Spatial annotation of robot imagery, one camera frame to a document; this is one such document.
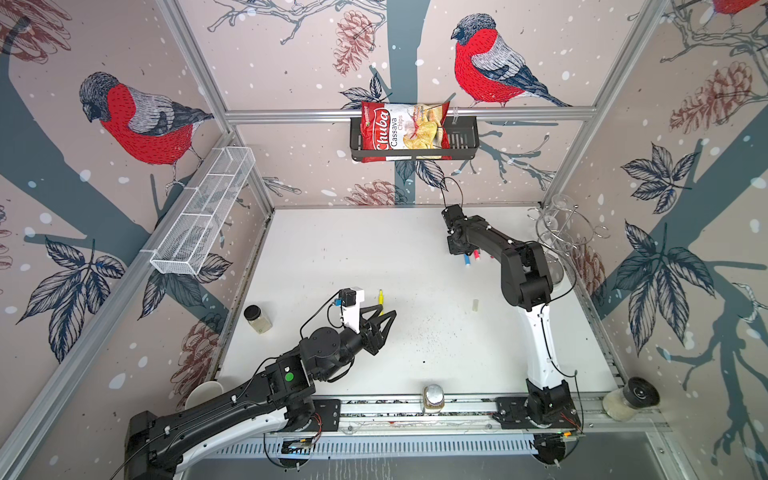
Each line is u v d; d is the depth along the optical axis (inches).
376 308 27.4
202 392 27.6
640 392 26.4
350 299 23.3
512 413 28.7
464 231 31.9
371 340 23.5
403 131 34.6
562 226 45.1
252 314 32.1
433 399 26.3
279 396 20.3
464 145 37.2
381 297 37.4
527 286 24.4
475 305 36.8
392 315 26.1
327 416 28.9
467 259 40.8
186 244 28.0
